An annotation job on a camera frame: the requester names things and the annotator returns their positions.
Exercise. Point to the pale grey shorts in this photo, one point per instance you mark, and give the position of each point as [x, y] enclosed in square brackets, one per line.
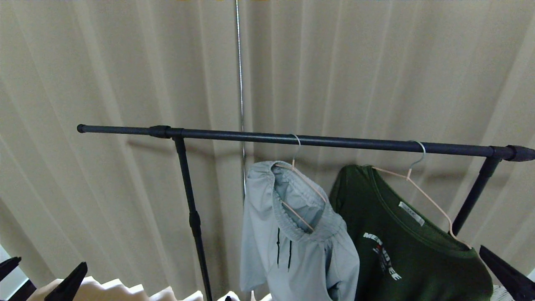
[267, 251]

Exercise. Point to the beige curtain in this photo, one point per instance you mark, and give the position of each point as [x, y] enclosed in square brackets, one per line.
[104, 62]

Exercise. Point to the black clothes rack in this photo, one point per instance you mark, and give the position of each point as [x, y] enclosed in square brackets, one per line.
[250, 136]

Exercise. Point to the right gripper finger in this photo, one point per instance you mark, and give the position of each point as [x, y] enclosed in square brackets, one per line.
[505, 274]

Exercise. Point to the pink clothes hanger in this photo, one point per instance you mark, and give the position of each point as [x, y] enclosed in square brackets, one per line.
[409, 171]
[294, 161]

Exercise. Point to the white laundry basket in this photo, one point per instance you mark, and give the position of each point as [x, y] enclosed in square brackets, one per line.
[503, 292]

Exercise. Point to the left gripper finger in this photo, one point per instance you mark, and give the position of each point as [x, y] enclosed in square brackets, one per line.
[7, 266]
[67, 286]

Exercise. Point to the green garment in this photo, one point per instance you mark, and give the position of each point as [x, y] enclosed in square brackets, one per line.
[401, 259]

